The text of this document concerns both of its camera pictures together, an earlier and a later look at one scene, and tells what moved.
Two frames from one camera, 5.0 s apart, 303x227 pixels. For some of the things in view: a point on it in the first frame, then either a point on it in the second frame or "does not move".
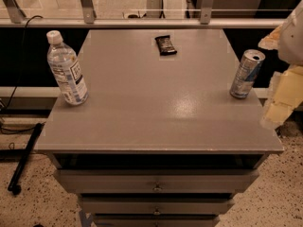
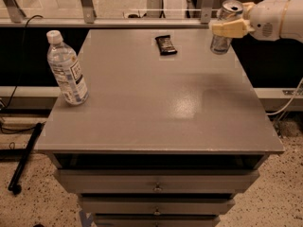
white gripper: [293, 44] → [266, 19]
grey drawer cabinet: [161, 140] does not move
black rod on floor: [13, 185] does not move
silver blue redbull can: [246, 73] → [229, 9]
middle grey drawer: [154, 204] does not move
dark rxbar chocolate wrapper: [166, 45] does not move
